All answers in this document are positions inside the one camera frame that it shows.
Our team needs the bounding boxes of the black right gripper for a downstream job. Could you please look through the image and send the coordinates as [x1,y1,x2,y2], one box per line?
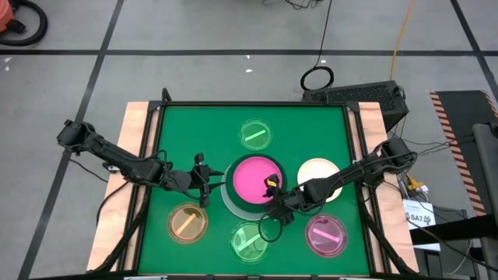
[263,173,313,227]

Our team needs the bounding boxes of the clear green plastic plate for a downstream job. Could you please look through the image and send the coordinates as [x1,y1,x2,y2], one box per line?
[228,220,272,265]
[237,117,274,152]

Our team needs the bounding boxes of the orange vacuum cleaner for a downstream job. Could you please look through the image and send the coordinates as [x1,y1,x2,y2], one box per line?
[0,0,15,34]

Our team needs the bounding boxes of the black floor cable tangle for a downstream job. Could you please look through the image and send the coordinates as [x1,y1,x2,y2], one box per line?
[262,0,324,12]

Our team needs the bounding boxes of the black vacuum hose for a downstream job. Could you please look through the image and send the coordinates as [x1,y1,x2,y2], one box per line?
[0,0,49,47]

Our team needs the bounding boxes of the white paper sign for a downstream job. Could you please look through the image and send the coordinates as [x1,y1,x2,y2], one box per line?
[402,198,441,252]

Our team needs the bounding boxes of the green table mat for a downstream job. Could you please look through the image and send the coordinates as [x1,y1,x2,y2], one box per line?
[138,104,371,276]

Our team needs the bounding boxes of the black table frame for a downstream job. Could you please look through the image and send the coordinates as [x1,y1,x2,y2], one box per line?
[124,99,384,280]

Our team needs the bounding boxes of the black perforated computer case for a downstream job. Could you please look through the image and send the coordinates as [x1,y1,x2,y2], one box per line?
[302,80,410,131]

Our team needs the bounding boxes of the black diagonal frame brace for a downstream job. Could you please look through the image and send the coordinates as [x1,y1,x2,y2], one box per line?
[356,190,414,275]
[92,190,151,273]

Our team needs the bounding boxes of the clear pink plastic plate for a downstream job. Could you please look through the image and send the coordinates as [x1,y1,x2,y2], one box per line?
[304,213,349,259]

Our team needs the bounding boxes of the black ramp with orange stripes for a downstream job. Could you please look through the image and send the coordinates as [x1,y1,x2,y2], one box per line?
[430,89,498,217]

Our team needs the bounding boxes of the yellow cable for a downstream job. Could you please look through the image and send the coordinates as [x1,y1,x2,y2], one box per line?
[390,0,415,81]

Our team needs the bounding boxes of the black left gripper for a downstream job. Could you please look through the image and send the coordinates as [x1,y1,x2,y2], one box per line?
[167,152,228,208]

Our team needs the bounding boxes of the black metal beam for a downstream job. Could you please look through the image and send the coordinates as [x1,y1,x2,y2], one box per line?
[408,215,498,246]

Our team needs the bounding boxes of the black cable with coil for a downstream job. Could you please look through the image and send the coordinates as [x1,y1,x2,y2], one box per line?
[299,0,335,93]

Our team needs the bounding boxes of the clear orange plastic plate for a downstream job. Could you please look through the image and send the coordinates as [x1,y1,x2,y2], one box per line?
[167,201,209,245]

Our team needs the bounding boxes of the cream plastic plate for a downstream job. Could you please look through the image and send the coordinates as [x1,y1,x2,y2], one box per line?
[296,157,344,204]

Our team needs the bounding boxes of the magenta plastic plate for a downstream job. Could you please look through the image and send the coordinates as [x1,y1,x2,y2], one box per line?
[232,156,284,205]

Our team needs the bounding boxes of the dark green plastic plate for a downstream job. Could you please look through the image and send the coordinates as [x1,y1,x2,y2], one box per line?
[224,152,289,215]

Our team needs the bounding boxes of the large grey plastic plate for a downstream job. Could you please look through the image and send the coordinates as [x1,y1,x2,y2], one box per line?
[220,165,281,222]

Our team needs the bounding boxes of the yellow plug connector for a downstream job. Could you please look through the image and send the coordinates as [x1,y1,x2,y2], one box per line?
[406,174,430,194]

